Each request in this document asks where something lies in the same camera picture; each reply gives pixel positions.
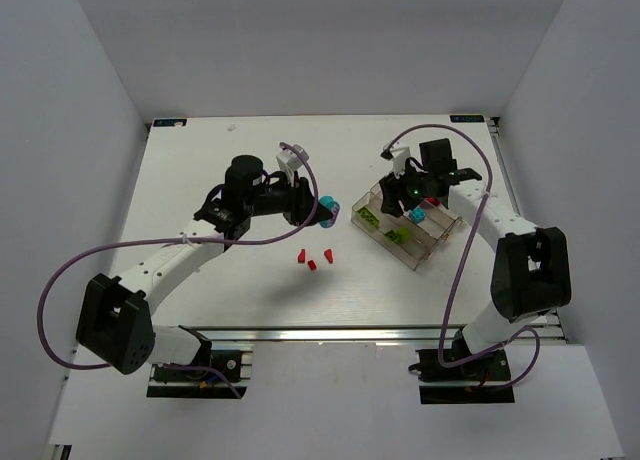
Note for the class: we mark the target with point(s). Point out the left corner label sticker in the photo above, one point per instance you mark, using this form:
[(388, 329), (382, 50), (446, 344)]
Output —
[(169, 122)]

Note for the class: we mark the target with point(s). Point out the right corner label sticker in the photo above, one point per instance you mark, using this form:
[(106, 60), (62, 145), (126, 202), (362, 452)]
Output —
[(466, 118)]

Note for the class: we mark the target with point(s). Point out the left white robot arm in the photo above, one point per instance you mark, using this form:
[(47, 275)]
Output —
[(115, 322)]

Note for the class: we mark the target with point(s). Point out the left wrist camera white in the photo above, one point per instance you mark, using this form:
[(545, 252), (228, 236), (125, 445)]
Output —
[(291, 157)]

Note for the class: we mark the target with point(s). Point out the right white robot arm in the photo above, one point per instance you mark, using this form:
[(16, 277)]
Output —
[(530, 275)]

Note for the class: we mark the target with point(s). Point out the blue lego brick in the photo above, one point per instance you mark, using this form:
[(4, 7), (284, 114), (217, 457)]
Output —
[(417, 215)]

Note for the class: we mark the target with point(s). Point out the small green lego brick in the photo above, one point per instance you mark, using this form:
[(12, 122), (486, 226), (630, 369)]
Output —
[(403, 235)]

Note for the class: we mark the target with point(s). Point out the clear three-compartment organizer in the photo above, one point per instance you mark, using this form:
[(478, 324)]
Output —
[(426, 237)]

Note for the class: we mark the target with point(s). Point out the green top lego brick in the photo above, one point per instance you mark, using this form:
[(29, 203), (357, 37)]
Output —
[(391, 236)]

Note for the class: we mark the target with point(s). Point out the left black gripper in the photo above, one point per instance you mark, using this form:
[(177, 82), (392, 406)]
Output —
[(301, 201)]

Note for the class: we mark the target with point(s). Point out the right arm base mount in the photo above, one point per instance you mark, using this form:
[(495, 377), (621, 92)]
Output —
[(479, 382)]

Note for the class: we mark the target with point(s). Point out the red rounded lego brick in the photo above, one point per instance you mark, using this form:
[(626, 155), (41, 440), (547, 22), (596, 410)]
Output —
[(432, 201)]

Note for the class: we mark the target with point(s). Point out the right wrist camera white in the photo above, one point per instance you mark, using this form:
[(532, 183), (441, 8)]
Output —
[(398, 155)]

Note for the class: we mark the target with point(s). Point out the aluminium table rail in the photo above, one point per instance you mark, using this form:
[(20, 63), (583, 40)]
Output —
[(318, 334)]

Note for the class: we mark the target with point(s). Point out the corner label sticker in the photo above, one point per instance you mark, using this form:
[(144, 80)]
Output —
[(169, 122), (466, 118)]

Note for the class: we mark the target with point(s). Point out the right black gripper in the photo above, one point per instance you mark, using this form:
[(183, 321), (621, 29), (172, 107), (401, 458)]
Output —
[(395, 195)]

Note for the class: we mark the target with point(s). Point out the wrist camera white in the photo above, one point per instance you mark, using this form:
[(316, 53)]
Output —
[(291, 157), (398, 155)]

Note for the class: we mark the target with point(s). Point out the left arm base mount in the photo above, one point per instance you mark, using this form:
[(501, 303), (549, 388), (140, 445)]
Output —
[(224, 375)]

